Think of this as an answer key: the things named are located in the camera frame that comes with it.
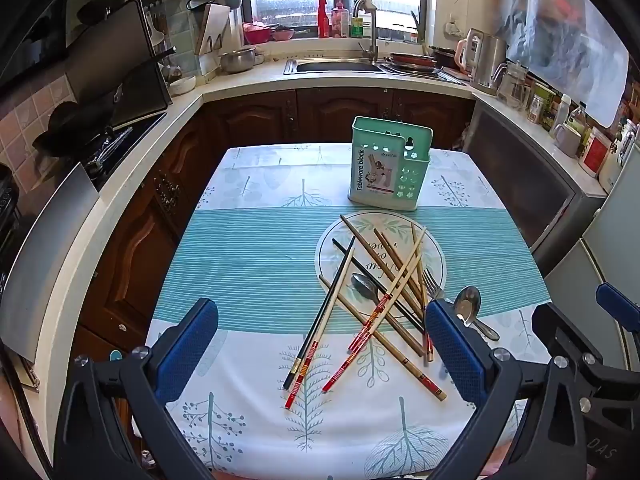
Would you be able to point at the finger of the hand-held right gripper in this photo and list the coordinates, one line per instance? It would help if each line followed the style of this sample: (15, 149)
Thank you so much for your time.
(620, 305)
(575, 345)

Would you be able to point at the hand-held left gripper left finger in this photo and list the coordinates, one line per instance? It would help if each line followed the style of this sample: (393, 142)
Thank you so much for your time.
(187, 345)

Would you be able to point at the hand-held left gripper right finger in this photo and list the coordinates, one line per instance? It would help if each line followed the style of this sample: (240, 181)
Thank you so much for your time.
(452, 355)

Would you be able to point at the metal spoon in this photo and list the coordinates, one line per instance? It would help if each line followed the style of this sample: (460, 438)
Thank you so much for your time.
(364, 286)
(467, 302)

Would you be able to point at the metal fork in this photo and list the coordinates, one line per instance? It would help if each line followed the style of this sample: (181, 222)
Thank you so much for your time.
(432, 285)

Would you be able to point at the brown wooden chopstick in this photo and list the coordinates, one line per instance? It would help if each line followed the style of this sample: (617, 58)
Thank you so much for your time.
(359, 240)
(387, 251)

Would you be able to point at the green plastic utensil holder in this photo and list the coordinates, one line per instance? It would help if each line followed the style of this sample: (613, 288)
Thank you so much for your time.
(420, 180)

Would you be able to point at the white refrigerator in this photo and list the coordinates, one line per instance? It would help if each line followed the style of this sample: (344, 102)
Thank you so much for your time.
(600, 260)

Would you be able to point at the teal leaf print tablecloth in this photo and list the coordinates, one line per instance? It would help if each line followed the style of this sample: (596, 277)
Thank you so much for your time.
(250, 260)

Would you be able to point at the grey built-in appliance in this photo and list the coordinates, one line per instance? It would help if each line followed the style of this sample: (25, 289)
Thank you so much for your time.
(525, 185)

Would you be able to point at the red label canister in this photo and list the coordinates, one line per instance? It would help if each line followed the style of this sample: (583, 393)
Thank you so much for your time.
(595, 152)

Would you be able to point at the steel stove guard panel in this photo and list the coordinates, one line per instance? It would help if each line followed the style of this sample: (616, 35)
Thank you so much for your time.
(50, 260)

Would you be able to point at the grey mug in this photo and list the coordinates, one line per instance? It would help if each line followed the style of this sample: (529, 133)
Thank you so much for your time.
(567, 141)

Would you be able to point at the white plastic bottle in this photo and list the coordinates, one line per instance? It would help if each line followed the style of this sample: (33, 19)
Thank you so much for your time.
(560, 112)

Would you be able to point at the green packet box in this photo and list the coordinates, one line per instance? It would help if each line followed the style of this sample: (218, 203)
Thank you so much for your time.
(540, 105)

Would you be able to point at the black gas stove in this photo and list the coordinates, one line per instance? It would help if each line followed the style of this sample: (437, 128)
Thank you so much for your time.
(145, 125)

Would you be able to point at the brown wooden kitchen cabinets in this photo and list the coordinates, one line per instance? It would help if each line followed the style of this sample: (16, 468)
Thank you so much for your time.
(250, 120)

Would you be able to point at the glass pitcher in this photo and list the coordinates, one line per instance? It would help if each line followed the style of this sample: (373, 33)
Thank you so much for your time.
(512, 87)

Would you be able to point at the black wok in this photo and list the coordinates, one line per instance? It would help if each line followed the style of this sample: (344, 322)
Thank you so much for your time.
(65, 130)

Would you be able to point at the white ceramic bowl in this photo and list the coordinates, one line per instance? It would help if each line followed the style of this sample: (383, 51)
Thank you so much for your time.
(182, 85)

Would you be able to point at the white kitchen countertop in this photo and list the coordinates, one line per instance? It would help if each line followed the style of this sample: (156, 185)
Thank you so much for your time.
(240, 85)

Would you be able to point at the hanging clear plastic sheet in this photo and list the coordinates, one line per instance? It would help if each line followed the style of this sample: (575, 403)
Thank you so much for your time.
(565, 45)

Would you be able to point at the steel electric kettle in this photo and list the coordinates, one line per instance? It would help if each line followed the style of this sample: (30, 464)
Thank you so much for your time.
(487, 60)

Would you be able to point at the steel cooking pot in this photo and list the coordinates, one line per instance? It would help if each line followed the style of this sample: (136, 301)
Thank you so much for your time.
(237, 62)

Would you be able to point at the red pan with dishes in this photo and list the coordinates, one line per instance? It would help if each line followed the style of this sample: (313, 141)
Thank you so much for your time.
(412, 60)

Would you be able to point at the black pot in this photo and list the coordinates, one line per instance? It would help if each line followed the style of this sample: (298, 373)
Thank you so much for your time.
(442, 56)

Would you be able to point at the steel kitchen sink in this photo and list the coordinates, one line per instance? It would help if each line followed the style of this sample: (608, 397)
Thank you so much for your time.
(335, 66)

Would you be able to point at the white hanging spatula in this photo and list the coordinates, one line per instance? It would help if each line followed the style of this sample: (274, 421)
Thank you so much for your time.
(155, 32)

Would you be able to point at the pink colander bowl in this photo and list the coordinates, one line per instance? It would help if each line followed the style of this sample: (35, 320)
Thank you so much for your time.
(257, 35)

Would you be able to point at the wooden cutting board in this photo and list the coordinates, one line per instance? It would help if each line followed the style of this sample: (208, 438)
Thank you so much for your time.
(212, 25)

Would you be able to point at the small pink bowl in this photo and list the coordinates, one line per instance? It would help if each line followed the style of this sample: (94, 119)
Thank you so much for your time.
(283, 35)

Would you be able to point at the steel kitchen faucet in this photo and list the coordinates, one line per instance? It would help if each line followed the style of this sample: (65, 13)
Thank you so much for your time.
(372, 40)

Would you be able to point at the green dish soap bottle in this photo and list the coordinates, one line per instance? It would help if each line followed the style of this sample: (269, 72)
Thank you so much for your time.
(356, 29)

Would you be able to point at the red spray bottle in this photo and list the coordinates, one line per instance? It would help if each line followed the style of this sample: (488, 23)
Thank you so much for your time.
(323, 22)

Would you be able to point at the pink soap pump bottle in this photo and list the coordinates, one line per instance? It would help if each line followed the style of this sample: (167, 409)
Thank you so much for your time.
(340, 22)

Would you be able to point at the white wall outlet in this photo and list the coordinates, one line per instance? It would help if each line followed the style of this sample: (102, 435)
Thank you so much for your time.
(453, 28)

